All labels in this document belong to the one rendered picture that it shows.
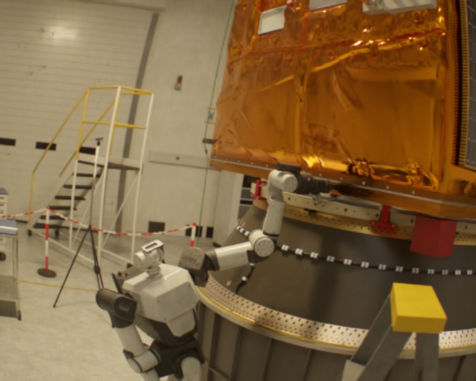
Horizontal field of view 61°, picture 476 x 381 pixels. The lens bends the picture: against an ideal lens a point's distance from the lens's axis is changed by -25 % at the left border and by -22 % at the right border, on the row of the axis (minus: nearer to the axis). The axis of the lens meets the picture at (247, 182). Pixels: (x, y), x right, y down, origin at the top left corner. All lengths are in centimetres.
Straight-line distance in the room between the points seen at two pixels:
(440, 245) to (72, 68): 845
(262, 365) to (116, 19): 843
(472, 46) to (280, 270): 133
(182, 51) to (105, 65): 177
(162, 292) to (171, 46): 857
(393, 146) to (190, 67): 861
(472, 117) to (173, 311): 135
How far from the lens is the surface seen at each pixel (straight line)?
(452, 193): 175
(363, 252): 206
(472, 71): 182
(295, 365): 206
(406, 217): 205
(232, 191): 979
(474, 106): 180
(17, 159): 932
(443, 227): 175
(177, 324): 190
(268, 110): 262
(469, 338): 213
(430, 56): 179
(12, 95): 933
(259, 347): 214
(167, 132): 1002
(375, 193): 195
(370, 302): 199
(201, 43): 1039
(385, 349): 124
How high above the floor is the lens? 184
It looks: 3 degrees down
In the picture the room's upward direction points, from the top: 8 degrees clockwise
